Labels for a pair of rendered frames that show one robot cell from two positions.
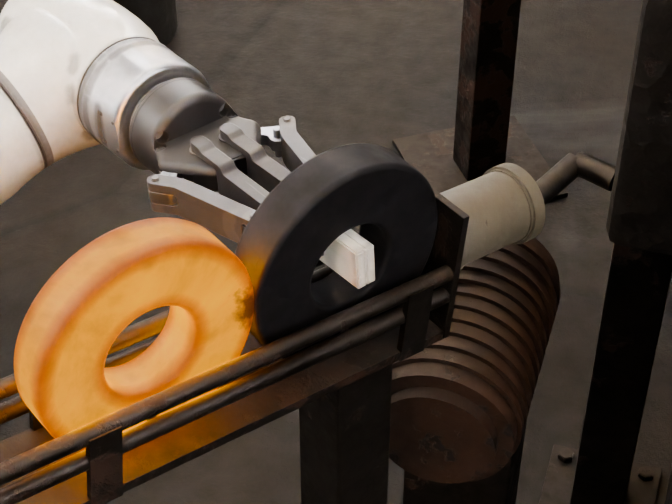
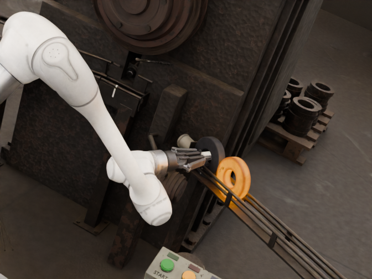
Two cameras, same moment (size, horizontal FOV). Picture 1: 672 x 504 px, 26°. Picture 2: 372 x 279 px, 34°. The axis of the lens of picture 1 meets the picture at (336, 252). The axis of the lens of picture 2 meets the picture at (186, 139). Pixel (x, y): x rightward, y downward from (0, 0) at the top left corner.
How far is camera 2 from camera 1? 228 cm
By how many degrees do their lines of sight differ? 75
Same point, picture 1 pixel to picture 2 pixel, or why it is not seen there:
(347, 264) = not seen: hidden behind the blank
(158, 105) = (172, 156)
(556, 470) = (81, 225)
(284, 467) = (58, 270)
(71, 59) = (150, 162)
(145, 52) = (157, 151)
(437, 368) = (181, 177)
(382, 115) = not seen: outside the picture
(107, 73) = (159, 159)
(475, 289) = not seen: hidden behind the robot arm
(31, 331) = (246, 180)
